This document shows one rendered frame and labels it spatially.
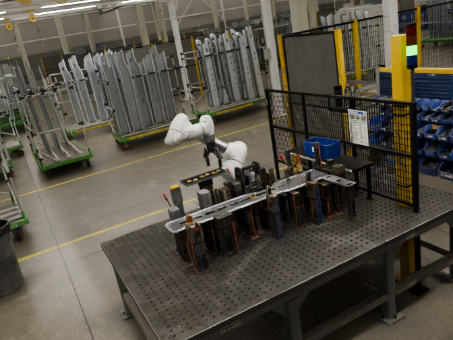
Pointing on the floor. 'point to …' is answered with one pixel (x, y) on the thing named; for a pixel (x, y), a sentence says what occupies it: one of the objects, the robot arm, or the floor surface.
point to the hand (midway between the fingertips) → (214, 165)
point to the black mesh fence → (358, 148)
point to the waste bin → (8, 261)
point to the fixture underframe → (388, 285)
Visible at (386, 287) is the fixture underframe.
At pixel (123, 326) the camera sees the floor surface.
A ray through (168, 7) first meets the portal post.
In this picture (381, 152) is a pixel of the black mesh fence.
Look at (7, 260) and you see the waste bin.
